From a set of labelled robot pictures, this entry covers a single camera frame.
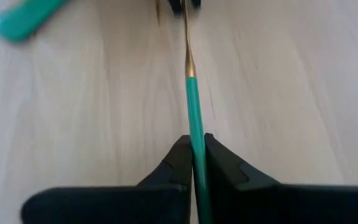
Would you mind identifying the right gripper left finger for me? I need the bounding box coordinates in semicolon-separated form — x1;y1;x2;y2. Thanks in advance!
20;134;193;224

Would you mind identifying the gold spoon green handle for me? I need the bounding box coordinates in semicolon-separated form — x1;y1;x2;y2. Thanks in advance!
181;0;214;224

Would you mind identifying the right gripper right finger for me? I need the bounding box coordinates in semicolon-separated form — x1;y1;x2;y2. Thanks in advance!
204;133;358;224

